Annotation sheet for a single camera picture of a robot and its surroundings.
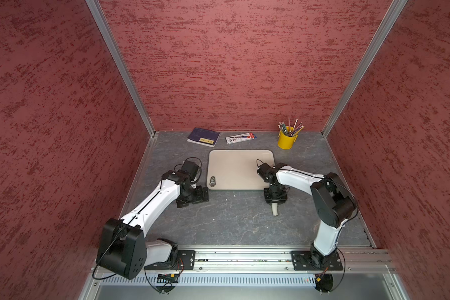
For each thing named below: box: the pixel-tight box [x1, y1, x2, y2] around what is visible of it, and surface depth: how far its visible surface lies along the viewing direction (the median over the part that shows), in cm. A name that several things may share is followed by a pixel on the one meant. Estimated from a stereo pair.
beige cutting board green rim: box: [206, 149, 275, 190], surface depth 107 cm
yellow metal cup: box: [277, 131, 299, 150], surface depth 115 cm
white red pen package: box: [225, 132, 257, 145], surface depth 120 cm
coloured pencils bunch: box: [277, 117, 305, 137], surface depth 109 cm
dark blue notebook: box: [186, 127, 221, 148], surface depth 120 cm
